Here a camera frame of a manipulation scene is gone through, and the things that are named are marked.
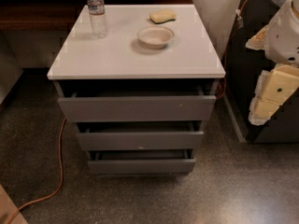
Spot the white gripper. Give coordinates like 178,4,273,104
246,0,299,126

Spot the grey bottom drawer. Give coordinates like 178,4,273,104
88,149,195,175

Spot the grey drawer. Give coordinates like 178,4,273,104
58,93,216,122
88,149,195,175
77,121,204,151

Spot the grey top drawer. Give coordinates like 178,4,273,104
58,93,216,122

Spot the white top drawer cabinet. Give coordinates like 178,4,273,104
47,4,226,175

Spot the grey middle drawer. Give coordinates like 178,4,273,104
77,121,204,151

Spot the dark cabinet on right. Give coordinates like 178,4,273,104
223,0,299,143

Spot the white bowl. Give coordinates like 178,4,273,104
136,26,174,49

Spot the yellow sponge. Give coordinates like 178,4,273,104
149,9,177,24

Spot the clear plastic water bottle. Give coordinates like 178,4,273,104
87,0,107,38

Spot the orange floor cable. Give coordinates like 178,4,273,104
5,118,67,224

